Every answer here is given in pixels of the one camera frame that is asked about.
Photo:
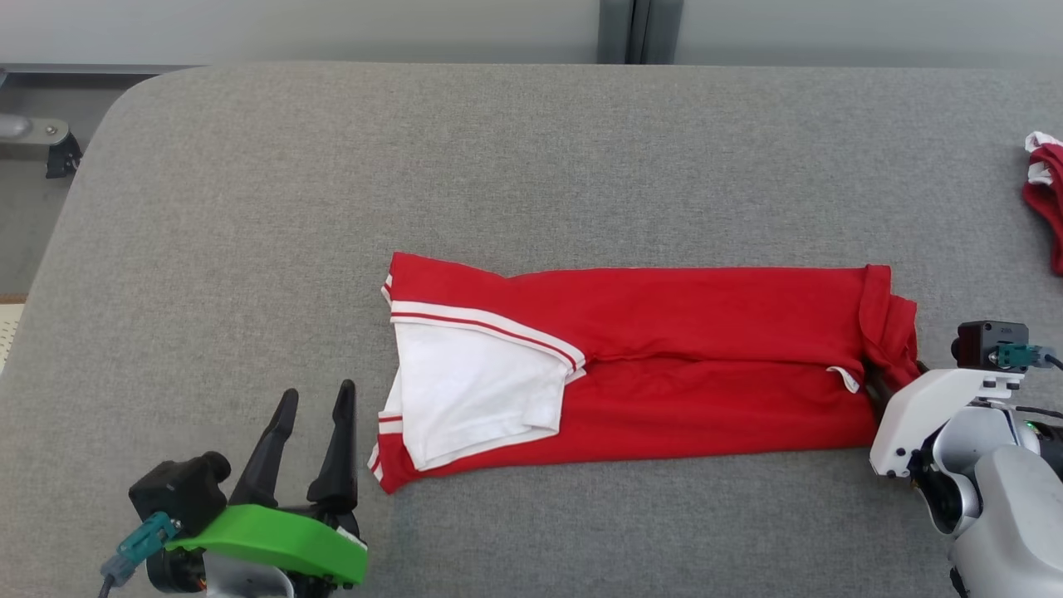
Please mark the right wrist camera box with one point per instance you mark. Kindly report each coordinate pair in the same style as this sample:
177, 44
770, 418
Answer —
984, 342

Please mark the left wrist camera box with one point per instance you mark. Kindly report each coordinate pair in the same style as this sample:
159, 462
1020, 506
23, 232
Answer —
178, 494

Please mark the grey partition post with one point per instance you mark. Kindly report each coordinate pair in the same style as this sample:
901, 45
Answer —
616, 33
660, 33

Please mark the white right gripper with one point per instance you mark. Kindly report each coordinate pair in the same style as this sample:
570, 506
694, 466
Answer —
913, 407

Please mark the red shirt with white panels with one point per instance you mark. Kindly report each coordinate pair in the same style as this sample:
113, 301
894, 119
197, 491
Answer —
706, 332

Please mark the metal floor bracket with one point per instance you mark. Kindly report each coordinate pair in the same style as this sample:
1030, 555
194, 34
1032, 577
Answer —
29, 129

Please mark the cream perforated board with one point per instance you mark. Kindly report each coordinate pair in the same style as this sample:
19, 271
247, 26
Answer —
8, 332

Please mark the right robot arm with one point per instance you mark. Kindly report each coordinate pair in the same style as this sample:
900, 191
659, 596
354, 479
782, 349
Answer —
1013, 515

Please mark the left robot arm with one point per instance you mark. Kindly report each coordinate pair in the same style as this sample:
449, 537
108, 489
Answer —
245, 581

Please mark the black bracket end cap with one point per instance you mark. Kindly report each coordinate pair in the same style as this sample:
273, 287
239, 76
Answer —
65, 158

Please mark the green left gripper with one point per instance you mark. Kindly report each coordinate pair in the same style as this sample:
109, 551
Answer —
274, 540

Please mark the red shorts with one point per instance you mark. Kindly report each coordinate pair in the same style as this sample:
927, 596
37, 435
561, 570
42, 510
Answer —
1048, 208

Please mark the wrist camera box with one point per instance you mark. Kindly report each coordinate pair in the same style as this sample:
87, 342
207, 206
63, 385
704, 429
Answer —
178, 494
984, 342

